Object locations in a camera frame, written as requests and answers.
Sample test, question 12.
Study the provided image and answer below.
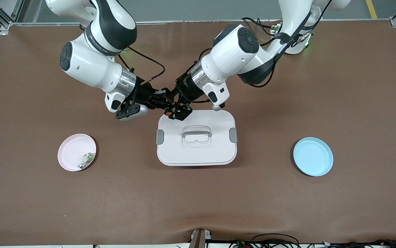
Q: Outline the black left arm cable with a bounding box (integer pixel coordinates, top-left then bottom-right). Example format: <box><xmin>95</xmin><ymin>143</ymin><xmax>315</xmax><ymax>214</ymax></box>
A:
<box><xmin>177</xmin><ymin>0</ymin><xmax>334</xmax><ymax>104</ymax></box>

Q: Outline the metal table edge rail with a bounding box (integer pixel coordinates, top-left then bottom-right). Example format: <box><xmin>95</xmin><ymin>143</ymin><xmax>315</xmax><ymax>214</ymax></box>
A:
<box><xmin>10</xmin><ymin>19</ymin><xmax>396</xmax><ymax>27</ymax></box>

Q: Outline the black left base cable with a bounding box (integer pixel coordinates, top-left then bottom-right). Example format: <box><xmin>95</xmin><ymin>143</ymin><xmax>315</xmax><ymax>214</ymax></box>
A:
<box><xmin>241</xmin><ymin>17</ymin><xmax>281</xmax><ymax>47</ymax></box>

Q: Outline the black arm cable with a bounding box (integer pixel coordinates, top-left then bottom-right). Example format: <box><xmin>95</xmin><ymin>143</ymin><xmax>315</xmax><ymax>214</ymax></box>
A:
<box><xmin>177</xmin><ymin>0</ymin><xmax>334</xmax><ymax>104</ymax></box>
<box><xmin>117</xmin><ymin>46</ymin><xmax>167</xmax><ymax>86</ymax></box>

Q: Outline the tangled cable bundle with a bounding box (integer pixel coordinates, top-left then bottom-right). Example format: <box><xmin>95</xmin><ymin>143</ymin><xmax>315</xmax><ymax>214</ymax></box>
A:
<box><xmin>231</xmin><ymin>239</ymin><xmax>396</xmax><ymax>248</ymax></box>

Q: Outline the brown table mat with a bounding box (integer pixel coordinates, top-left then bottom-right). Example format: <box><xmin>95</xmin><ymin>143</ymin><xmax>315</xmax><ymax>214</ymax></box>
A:
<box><xmin>0</xmin><ymin>19</ymin><xmax>396</xmax><ymax>247</ymax></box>

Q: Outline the black looped cable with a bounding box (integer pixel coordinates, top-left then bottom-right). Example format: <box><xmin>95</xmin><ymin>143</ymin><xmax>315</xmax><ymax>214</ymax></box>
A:
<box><xmin>249</xmin><ymin>233</ymin><xmax>300</xmax><ymax>248</ymax></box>

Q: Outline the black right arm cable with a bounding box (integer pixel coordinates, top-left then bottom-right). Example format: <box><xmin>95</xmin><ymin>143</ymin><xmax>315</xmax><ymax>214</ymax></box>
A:
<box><xmin>117</xmin><ymin>46</ymin><xmax>167</xmax><ymax>86</ymax></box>

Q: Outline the brown camera mount post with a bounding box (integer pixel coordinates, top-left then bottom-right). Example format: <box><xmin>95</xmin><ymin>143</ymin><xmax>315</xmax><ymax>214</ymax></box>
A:
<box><xmin>189</xmin><ymin>228</ymin><xmax>213</xmax><ymax>248</ymax></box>

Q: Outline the white lidded storage box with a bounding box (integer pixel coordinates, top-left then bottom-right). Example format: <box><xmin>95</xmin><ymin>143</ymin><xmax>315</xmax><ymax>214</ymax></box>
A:
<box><xmin>156</xmin><ymin>110</ymin><xmax>238</xmax><ymax>167</ymax></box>

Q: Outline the light blue round plate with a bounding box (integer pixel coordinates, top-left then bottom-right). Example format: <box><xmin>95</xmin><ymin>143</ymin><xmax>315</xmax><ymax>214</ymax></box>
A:
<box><xmin>293</xmin><ymin>137</ymin><xmax>334</xmax><ymax>177</ymax></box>

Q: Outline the green and white switch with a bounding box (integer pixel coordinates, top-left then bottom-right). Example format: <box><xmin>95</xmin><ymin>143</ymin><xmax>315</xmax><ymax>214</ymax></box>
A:
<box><xmin>78</xmin><ymin>152</ymin><xmax>94</xmax><ymax>169</ymax></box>

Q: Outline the pink round plate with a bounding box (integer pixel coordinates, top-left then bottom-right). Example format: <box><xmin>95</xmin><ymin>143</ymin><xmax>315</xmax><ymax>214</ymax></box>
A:
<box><xmin>57</xmin><ymin>133</ymin><xmax>97</xmax><ymax>172</ymax></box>

